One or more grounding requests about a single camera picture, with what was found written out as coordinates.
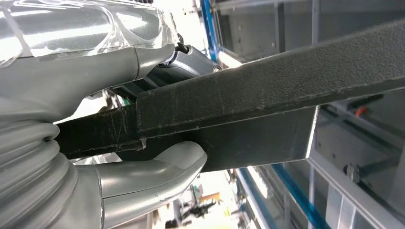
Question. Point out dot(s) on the blue metal shelf rack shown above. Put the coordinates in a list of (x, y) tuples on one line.
[(208, 31)]

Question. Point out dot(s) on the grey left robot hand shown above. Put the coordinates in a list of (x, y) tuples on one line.
[(79, 63)]

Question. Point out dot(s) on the grey metal frame structure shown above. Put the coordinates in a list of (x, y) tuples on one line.
[(348, 196)]

